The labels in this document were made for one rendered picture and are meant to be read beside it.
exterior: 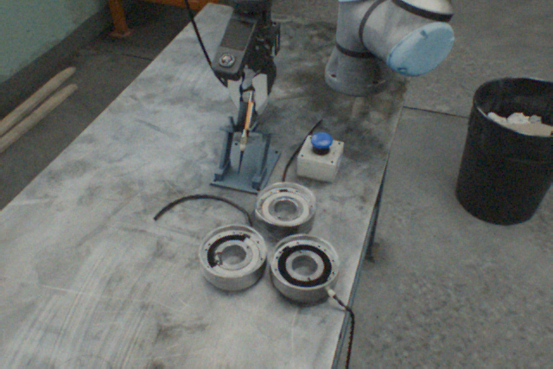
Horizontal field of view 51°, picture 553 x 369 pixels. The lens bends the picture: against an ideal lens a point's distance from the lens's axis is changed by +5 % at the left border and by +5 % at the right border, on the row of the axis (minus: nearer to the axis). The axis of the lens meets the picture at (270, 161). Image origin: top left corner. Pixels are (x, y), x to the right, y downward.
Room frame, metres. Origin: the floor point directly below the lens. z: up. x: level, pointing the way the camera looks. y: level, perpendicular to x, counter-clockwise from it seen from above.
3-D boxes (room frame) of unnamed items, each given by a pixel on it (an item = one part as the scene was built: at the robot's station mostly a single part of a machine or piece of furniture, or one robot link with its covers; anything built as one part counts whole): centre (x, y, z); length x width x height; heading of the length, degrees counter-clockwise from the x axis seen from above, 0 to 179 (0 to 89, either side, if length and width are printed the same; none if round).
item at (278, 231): (0.66, -0.02, 0.82); 0.10 x 0.10 x 0.04
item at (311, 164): (0.80, -0.10, 0.82); 0.08 x 0.07 x 0.05; 161
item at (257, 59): (0.85, 0.03, 1.06); 0.09 x 0.08 x 0.12; 162
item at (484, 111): (1.53, -0.84, 0.21); 0.34 x 0.34 x 0.43
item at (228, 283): (0.56, 0.06, 0.82); 0.10 x 0.10 x 0.04
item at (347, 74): (1.11, -0.20, 0.85); 0.15 x 0.15 x 0.10
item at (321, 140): (0.79, -0.09, 0.85); 0.04 x 0.04 x 0.05
